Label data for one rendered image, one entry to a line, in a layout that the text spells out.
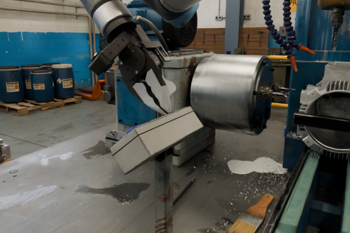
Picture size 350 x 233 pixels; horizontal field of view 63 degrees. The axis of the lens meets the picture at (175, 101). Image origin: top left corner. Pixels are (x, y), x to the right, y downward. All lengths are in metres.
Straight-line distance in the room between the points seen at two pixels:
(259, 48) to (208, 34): 1.12
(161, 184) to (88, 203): 0.32
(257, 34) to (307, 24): 4.79
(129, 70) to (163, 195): 0.25
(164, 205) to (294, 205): 0.24
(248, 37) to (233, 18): 0.47
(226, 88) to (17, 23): 5.92
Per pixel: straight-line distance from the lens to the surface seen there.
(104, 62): 0.51
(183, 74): 0.89
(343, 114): 0.99
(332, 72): 0.86
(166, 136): 0.46
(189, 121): 0.53
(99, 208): 0.78
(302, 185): 0.67
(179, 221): 0.72
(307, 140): 0.82
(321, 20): 1.11
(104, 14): 0.61
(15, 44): 6.47
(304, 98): 0.83
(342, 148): 0.85
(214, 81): 0.84
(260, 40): 5.86
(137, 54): 0.56
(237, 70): 0.84
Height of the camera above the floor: 1.22
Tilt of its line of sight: 13 degrees down
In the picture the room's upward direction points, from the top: straight up
